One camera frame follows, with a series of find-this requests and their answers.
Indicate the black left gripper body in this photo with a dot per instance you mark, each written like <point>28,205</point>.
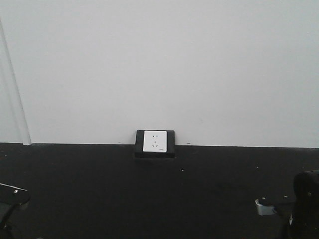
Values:
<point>11,198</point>

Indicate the white outlet in black box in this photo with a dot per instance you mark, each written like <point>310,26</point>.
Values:
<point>154,144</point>

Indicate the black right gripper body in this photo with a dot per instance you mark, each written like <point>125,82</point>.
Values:
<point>300,217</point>

